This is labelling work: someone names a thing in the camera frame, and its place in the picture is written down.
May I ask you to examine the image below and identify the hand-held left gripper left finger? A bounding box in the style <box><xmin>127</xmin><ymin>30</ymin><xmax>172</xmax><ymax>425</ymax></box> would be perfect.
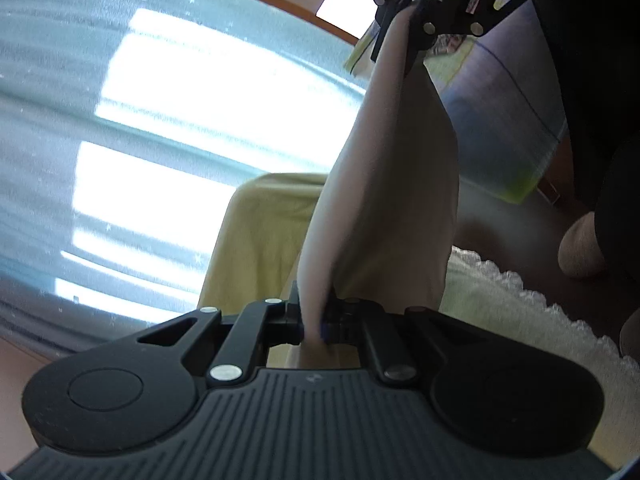
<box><xmin>136</xmin><ymin>280</ymin><xmax>306</xmax><ymax>389</ymax></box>

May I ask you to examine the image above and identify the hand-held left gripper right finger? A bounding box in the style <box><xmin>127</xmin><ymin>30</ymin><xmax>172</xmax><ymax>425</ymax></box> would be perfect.
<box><xmin>320</xmin><ymin>297</ymin><xmax>493</xmax><ymax>386</ymax></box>

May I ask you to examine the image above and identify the beige garment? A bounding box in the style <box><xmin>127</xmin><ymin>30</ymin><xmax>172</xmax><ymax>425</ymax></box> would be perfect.
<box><xmin>295</xmin><ymin>0</ymin><xmax>461</xmax><ymax>369</ymax></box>

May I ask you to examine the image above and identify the green sofa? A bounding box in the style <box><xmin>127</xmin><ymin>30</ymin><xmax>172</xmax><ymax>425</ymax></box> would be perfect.
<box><xmin>197</xmin><ymin>172</ymin><xmax>451</xmax><ymax>372</ymax></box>

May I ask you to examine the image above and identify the colourful printed cloth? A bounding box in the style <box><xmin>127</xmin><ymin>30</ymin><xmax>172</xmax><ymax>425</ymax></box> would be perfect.
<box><xmin>344</xmin><ymin>0</ymin><xmax>569</xmax><ymax>206</ymax></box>

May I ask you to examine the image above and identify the white lace cloth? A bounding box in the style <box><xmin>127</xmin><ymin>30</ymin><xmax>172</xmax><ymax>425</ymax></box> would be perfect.
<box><xmin>440</xmin><ymin>246</ymin><xmax>640</xmax><ymax>463</ymax></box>

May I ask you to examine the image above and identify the light blue sheer curtain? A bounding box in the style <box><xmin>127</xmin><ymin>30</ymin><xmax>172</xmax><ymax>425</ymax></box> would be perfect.
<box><xmin>0</xmin><ymin>0</ymin><xmax>372</xmax><ymax>357</ymax></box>

